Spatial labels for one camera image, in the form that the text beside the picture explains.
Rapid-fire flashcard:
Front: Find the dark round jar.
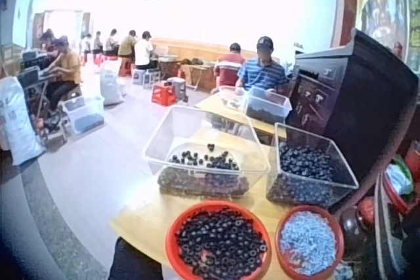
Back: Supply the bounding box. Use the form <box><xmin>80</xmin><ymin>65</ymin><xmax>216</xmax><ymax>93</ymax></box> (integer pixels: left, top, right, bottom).
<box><xmin>339</xmin><ymin>196</ymin><xmax>378</xmax><ymax>253</ymax></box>

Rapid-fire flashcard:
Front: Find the long wooden bench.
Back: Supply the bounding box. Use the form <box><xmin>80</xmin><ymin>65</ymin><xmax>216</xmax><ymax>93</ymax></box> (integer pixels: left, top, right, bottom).
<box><xmin>150</xmin><ymin>37</ymin><xmax>260</xmax><ymax>91</ymax></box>

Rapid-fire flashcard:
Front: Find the heap of pale blue parts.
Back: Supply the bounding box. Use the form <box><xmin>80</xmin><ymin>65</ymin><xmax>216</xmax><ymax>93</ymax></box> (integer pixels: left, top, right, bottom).
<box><xmin>281</xmin><ymin>211</ymin><xmax>337</xmax><ymax>276</ymax></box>

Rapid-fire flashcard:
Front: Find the large red plastic bowl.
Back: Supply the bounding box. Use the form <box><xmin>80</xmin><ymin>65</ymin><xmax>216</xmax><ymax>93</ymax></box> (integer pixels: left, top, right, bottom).
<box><xmin>165</xmin><ymin>201</ymin><xmax>273</xmax><ymax>280</ymax></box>

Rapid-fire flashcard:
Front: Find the work table with black parts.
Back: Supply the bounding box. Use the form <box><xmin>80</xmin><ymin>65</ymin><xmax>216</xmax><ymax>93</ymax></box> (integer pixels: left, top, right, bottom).
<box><xmin>18</xmin><ymin>50</ymin><xmax>50</xmax><ymax>120</ymax></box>

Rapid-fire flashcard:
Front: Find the pile of black round beads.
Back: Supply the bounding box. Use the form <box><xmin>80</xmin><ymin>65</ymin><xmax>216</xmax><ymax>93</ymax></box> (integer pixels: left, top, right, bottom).
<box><xmin>157</xmin><ymin>144</ymin><xmax>249</xmax><ymax>199</ymax></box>

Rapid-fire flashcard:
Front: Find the small clear plastic bin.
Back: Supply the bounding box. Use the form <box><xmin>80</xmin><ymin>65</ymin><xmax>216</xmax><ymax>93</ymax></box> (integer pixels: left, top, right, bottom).
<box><xmin>218</xmin><ymin>85</ymin><xmax>251</xmax><ymax>110</ymax></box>

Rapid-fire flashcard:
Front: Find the red basket with bags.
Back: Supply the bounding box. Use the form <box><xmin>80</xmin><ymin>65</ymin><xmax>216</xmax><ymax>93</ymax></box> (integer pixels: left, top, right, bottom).
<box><xmin>382</xmin><ymin>154</ymin><xmax>420</xmax><ymax>216</ymax></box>

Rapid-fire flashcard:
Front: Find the large framed painting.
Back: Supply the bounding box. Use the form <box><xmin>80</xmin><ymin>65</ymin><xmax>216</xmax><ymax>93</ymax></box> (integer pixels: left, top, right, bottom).
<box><xmin>356</xmin><ymin>0</ymin><xmax>408</xmax><ymax>56</ymax></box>

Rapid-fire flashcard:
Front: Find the large white sack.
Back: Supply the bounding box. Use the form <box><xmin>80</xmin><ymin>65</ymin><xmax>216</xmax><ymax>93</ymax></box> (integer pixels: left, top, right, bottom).
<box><xmin>0</xmin><ymin>75</ymin><xmax>46</xmax><ymax>167</ymax></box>

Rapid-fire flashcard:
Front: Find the dark wooden cabinet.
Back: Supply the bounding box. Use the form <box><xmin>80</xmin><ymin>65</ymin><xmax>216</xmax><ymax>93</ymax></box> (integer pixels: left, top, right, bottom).
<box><xmin>288</xmin><ymin>29</ymin><xmax>419</xmax><ymax>211</ymax></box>

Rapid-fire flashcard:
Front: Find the small red plastic bowl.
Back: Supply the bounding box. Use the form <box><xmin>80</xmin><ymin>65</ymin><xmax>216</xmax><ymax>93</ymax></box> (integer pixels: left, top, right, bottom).
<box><xmin>274</xmin><ymin>206</ymin><xmax>345</xmax><ymax>280</ymax></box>

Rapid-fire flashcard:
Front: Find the heap of dark round beads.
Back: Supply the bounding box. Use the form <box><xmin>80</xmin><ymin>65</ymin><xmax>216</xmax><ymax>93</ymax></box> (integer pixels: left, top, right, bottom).
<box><xmin>267</xmin><ymin>145</ymin><xmax>354</xmax><ymax>209</ymax></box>

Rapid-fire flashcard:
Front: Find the wooden folding table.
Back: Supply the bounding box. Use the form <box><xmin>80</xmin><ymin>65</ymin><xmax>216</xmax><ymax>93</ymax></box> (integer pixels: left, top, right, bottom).
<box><xmin>195</xmin><ymin>91</ymin><xmax>289</xmax><ymax>145</ymax></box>

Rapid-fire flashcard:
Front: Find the small white sack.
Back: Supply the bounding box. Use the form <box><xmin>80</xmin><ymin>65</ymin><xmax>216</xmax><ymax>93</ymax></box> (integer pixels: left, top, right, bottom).
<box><xmin>99</xmin><ymin>69</ymin><xmax>127</xmax><ymax>106</ymax></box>

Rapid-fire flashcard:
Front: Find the clear bin with dark parts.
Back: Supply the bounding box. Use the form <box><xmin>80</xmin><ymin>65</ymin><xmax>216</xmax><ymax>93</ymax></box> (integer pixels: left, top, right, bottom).
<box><xmin>243</xmin><ymin>87</ymin><xmax>293</xmax><ymax>126</ymax></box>

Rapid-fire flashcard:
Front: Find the heap of black rings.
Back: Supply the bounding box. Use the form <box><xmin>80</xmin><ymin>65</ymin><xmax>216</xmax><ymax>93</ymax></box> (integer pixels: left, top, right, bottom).
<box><xmin>175</xmin><ymin>209</ymin><xmax>267</xmax><ymax>277</ymax></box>

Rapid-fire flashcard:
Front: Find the red plastic stool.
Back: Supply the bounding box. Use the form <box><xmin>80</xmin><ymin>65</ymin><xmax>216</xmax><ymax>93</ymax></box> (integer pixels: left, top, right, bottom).
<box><xmin>150</xmin><ymin>83</ymin><xmax>177</xmax><ymax>106</ymax></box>
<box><xmin>118</xmin><ymin>59</ymin><xmax>133</xmax><ymax>77</ymax></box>

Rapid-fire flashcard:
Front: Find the grey plastic stool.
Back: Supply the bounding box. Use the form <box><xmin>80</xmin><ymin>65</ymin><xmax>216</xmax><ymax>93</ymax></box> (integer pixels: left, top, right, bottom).
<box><xmin>132</xmin><ymin>69</ymin><xmax>161</xmax><ymax>89</ymax></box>

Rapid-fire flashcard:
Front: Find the wide clear plastic bin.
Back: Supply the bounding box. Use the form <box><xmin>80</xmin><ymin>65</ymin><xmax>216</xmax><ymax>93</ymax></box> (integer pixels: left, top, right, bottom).
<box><xmin>141</xmin><ymin>106</ymin><xmax>272</xmax><ymax>199</ymax></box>

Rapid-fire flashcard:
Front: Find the clear floor bin with parts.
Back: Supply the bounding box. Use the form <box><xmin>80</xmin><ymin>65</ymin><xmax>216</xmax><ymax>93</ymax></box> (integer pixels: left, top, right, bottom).
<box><xmin>62</xmin><ymin>96</ymin><xmax>106</xmax><ymax>136</ymax></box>

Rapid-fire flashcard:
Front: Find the tall clear plastic bin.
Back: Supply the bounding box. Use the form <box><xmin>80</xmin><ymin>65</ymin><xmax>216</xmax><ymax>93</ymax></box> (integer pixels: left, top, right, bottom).
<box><xmin>266</xmin><ymin>122</ymin><xmax>360</xmax><ymax>210</ymax></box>

